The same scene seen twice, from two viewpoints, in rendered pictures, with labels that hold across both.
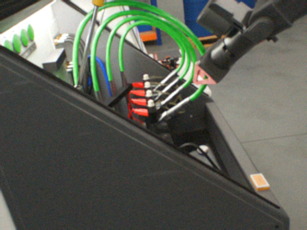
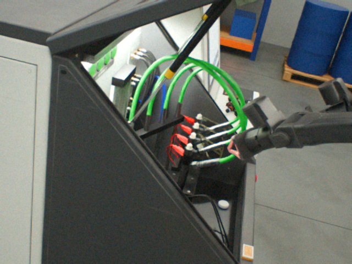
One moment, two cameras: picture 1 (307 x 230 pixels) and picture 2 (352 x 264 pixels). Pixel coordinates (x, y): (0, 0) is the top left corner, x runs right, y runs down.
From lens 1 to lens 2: 0.40 m
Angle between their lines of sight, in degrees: 5
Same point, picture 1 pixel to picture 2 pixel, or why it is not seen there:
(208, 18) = (249, 112)
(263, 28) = (281, 140)
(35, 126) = (89, 139)
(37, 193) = (70, 186)
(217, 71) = (246, 151)
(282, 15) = (296, 138)
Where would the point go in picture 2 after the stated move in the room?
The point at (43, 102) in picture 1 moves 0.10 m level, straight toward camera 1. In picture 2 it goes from (102, 126) to (100, 148)
